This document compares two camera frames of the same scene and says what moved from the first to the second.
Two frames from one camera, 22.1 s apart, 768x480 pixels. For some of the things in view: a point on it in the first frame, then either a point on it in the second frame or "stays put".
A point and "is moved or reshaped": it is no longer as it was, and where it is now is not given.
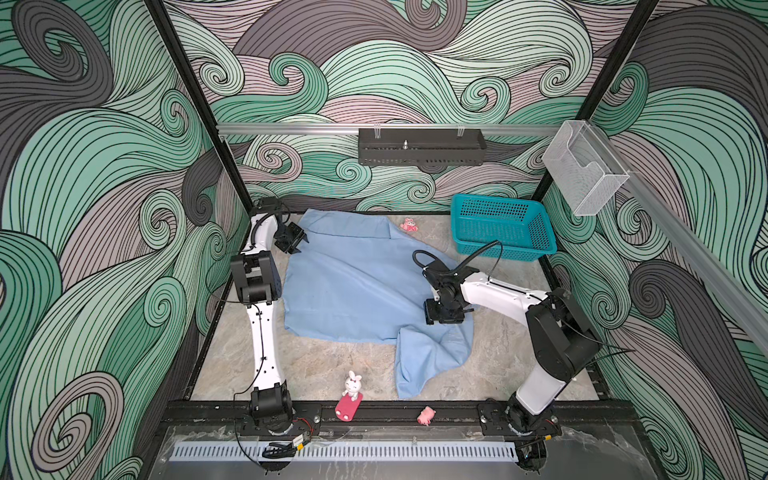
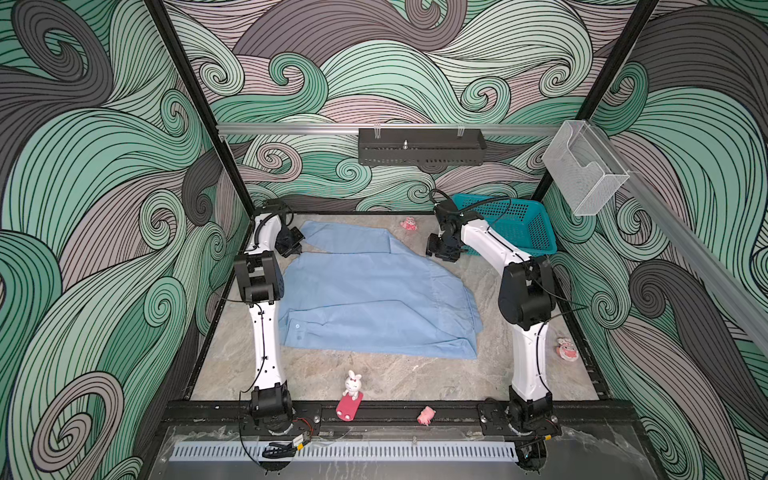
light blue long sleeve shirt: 353,281 is moved or reshaped
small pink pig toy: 426,415 stays put
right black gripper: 431,315 -> 431,247
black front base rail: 399,413 stays put
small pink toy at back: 409,225 stays put
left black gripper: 298,234 stays put
